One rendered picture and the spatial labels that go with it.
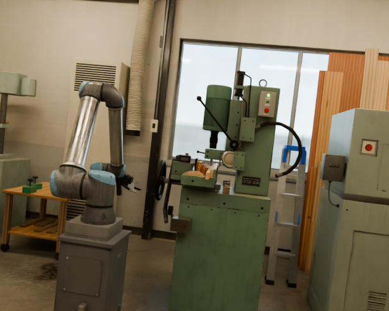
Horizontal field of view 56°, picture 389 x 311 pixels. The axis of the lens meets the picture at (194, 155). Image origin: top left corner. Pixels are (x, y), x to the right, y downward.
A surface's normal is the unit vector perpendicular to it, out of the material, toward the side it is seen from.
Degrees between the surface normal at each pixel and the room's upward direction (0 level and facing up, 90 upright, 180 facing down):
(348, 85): 87
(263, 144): 90
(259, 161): 90
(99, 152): 90
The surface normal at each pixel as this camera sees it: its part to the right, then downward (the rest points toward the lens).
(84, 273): -0.14, 0.04
